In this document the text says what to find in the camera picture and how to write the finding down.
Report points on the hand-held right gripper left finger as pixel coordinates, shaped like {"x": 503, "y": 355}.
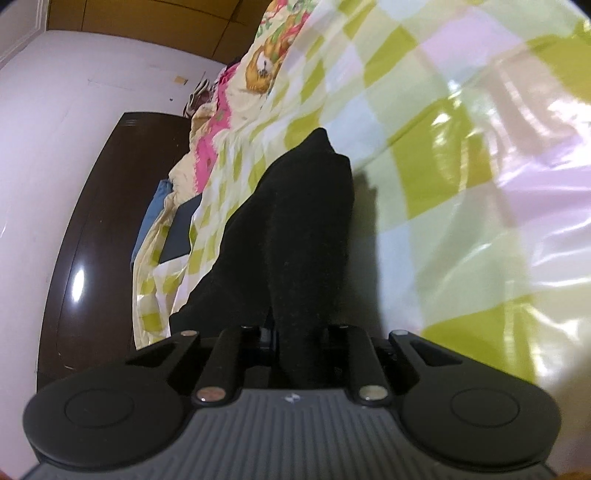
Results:
{"x": 251, "y": 333}

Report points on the cream pink printed blanket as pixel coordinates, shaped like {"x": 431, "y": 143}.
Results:
{"x": 258, "y": 69}

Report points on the dark navy folded cloth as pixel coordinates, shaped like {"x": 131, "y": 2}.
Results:
{"x": 178, "y": 230}

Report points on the dark brown wooden headboard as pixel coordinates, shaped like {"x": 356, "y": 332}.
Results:
{"x": 101, "y": 230}

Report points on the blue cloth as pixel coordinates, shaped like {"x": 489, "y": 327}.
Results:
{"x": 147, "y": 221}

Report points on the dark patterned cloth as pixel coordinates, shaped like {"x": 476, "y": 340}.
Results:
{"x": 201, "y": 94}

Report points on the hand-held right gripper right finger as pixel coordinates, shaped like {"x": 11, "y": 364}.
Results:
{"x": 341, "y": 336}

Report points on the black pants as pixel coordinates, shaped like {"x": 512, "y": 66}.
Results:
{"x": 286, "y": 230}

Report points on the green checked bed sheet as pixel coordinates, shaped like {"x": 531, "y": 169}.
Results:
{"x": 438, "y": 184}

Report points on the yellow wooden wardrobe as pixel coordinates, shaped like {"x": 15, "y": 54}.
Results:
{"x": 161, "y": 27}

